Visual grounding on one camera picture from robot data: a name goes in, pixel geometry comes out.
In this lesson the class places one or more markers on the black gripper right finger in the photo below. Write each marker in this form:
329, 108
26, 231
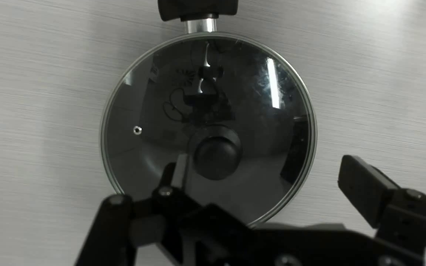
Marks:
391, 212

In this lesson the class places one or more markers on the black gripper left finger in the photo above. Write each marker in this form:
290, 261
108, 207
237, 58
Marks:
173, 231

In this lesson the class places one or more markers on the glass pot lid black knob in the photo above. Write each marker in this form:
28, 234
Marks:
252, 123

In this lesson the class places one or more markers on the black cooking pot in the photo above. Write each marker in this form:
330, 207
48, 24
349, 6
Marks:
199, 9

